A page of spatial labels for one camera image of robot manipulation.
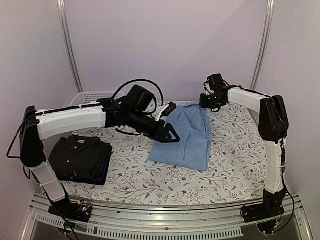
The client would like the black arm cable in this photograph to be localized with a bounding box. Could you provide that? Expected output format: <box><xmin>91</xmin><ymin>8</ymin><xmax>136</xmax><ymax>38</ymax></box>
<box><xmin>114</xmin><ymin>79</ymin><xmax>165</xmax><ymax>116</ymax></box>
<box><xmin>279</xmin><ymin>134</ymin><xmax>295</xmax><ymax>233</ymax></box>

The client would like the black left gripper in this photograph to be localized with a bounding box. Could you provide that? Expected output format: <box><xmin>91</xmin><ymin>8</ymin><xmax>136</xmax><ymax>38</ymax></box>
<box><xmin>127</xmin><ymin>108</ymin><xmax>181</xmax><ymax>143</ymax></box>

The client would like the black pinstriped folded shirt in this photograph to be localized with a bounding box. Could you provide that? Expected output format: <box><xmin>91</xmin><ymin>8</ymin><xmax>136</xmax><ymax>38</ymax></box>
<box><xmin>49</xmin><ymin>134</ymin><xmax>113</xmax><ymax>179</ymax></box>

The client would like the aluminium frame post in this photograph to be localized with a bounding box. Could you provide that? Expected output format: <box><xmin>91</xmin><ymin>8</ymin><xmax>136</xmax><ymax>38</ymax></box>
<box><xmin>56</xmin><ymin>0</ymin><xmax>83</xmax><ymax>93</ymax></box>
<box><xmin>250</xmin><ymin>0</ymin><xmax>275</xmax><ymax>90</ymax></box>

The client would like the light blue long sleeve shirt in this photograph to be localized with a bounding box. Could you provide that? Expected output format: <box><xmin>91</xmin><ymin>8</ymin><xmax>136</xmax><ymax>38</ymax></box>
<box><xmin>148</xmin><ymin>102</ymin><xmax>212</xmax><ymax>172</ymax></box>

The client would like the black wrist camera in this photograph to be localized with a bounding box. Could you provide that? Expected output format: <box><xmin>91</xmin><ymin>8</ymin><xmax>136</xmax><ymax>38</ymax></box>
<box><xmin>126</xmin><ymin>84</ymin><xmax>157</xmax><ymax>115</ymax></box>
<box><xmin>207</xmin><ymin>73</ymin><xmax>226</xmax><ymax>92</ymax></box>

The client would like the left aluminium frame post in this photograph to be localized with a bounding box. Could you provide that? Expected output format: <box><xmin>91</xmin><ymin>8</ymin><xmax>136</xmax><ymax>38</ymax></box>
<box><xmin>56</xmin><ymin>0</ymin><xmax>83</xmax><ymax>93</ymax></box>

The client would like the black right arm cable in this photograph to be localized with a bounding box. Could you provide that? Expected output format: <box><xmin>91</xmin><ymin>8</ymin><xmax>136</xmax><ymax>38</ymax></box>
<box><xmin>279</xmin><ymin>134</ymin><xmax>295</xmax><ymax>233</ymax></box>

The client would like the aluminium front rail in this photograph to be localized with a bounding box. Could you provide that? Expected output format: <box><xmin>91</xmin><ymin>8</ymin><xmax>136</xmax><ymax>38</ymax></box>
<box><xmin>28</xmin><ymin>192</ymin><xmax>303</xmax><ymax>229</ymax></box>

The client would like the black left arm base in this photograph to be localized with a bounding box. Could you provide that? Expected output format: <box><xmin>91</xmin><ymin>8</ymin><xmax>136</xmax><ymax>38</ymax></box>
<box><xmin>48</xmin><ymin>198</ymin><xmax>92</xmax><ymax>223</ymax></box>

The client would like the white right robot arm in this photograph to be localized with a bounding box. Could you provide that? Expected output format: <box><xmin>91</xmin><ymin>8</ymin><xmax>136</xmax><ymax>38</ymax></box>
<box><xmin>199</xmin><ymin>85</ymin><xmax>289</xmax><ymax>196</ymax></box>

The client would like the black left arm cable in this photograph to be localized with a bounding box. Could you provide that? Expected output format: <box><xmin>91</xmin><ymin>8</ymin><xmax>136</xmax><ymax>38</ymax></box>
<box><xmin>114</xmin><ymin>79</ymin><xmax>165</xmax><ymax>116</ymax></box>

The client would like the white plastic laundry basket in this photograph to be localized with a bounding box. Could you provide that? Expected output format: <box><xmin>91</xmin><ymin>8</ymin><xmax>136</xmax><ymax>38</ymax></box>
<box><xmin>69</xmin><ymin>91</ymin><xmax>115</xmax><ymax>106</ymax></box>

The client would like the floral patterned table cloth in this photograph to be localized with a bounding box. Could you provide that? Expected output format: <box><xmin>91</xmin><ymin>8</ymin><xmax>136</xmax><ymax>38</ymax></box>
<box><xmin>63</xmin><ymin>104</ymin><xmax>267</xmax><ymax>206</ymax></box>

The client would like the dark blue folded shirt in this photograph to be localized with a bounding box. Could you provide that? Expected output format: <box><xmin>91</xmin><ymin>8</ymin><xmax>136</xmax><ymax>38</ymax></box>
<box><xmin>56</xmin><ymin>160</ymin><xmax>110</xmax><ymax>186</ymax></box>

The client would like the right aluminium frame post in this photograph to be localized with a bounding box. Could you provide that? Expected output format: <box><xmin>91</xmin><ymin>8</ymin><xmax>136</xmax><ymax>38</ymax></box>
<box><xmin>250</xmin><ymin>0</ymin><xmax>275</xmax><ymax>90</ymax></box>

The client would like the perforated metal front panel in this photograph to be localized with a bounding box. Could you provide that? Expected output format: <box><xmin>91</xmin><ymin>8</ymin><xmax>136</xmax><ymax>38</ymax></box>
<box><xmin>34</xmin><ymin>212</ymin><xmax>244</xmax><ymax>239</ymax></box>

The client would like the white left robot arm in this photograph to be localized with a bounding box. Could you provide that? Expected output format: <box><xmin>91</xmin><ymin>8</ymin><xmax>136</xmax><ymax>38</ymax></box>
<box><xmin>19</xmin><ymin>97</ymin><xmax>180</xmax><ymax>217</ymax></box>

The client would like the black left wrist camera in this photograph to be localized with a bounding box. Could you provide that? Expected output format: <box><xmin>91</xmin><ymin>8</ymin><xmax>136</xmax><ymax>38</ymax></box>
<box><xmin>126</xmin><ymin>84</ymin><xmax>157</xmax><ymax>115</ymax></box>

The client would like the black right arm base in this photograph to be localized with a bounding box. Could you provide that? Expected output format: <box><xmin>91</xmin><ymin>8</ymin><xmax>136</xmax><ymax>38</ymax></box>
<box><xmin>240</xmin><ymin>189</ymin><xmax>286</xmax><ymax>235</ymax></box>

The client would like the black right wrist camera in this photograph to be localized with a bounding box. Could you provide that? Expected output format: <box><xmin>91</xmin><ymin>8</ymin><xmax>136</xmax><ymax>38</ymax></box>
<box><xmin>207</xmin><ymin>73</ymin><xmax>226</xmax><ymax>92</ymax></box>

